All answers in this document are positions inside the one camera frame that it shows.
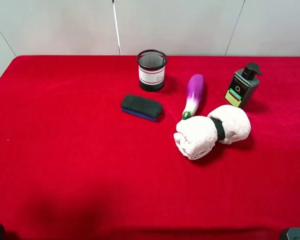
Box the rolled white towel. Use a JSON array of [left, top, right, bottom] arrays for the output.
[[173, 105, 251, 161]]

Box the red table cloth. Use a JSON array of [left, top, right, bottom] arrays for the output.
[[0, 55, 300, 240]]

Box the black and blue eraser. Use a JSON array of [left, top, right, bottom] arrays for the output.
[[120, 94, 163, 122]]

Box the black strap on towel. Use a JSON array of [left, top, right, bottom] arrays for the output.
[[211, 118, 226, 140]]

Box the black mesh pen cup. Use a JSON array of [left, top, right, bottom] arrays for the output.
[[136, 49, 168, 92]]

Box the purple toy eggplant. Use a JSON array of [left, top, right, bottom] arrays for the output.
[[181, 74, 205, 120]]

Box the dark grey pump bottle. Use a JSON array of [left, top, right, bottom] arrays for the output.
[[224, 62, 262, 108]]

